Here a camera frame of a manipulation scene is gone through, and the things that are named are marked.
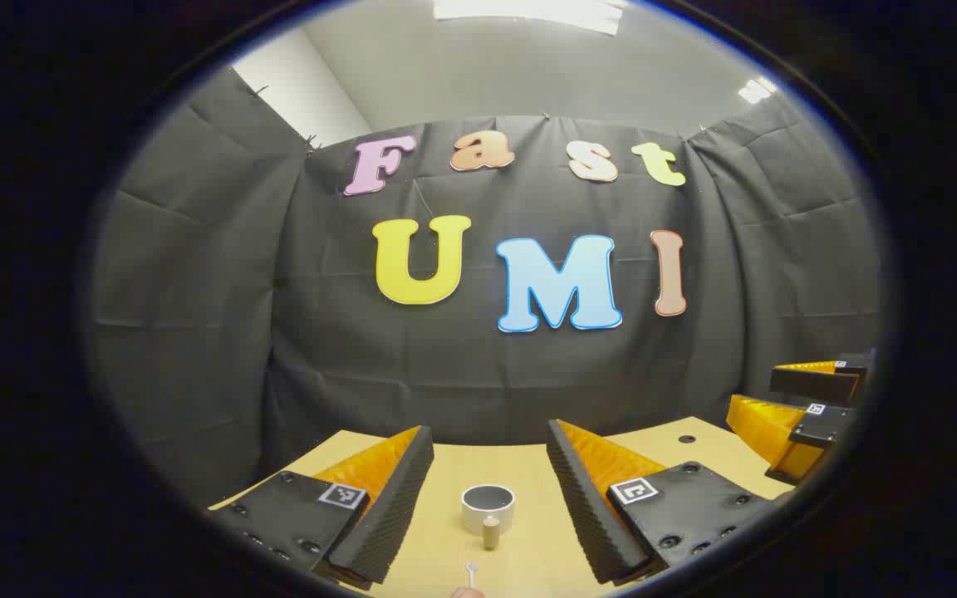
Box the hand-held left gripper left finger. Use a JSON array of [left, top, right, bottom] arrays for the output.
[[209, 425, 435, 592]]

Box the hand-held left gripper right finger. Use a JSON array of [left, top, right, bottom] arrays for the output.
[[547, 418, 795, 586]]

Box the white cup with wooden handle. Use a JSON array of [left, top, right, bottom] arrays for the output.
[[462, 484, 517, 551]]

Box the light wooden desktop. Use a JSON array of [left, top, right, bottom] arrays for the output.
[[209, 415, 795, 598]]

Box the black backdrop cloth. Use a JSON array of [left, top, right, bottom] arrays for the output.
[[88, 66, 886, 507]]

